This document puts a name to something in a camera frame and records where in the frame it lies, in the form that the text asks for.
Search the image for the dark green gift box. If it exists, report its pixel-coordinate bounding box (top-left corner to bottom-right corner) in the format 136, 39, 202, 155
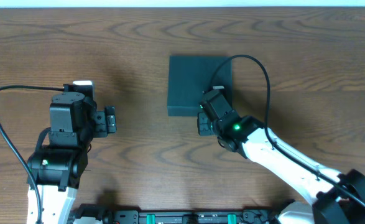
167, 55, 233, 116

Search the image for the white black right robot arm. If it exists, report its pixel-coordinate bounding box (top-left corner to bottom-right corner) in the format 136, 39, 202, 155
197, 110, 365, 223

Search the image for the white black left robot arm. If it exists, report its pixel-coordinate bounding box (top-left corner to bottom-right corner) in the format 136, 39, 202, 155
28, 105, 116, 223

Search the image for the black aluminium mounting rail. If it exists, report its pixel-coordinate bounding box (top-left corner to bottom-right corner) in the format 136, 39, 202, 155
67, 204, 279, 224

